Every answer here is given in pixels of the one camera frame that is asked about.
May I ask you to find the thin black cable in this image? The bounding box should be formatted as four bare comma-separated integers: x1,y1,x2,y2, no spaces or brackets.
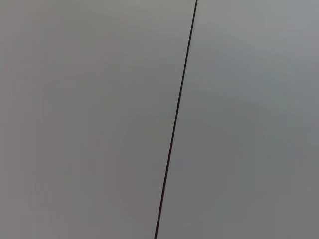
154,0,199,239

